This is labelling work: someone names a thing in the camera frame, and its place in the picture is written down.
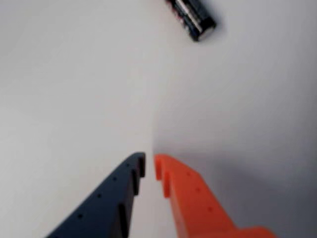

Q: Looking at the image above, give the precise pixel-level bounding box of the black cylindrical battery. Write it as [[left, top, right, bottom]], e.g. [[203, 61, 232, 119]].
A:
[[165, 0, 217, 42]]

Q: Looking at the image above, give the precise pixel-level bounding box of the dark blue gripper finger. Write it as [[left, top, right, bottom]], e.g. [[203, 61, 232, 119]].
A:
[[44, 152, 147, 238]]

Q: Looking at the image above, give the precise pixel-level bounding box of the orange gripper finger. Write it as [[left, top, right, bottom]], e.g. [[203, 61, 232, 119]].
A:
[[154, 153, 279, 238]]

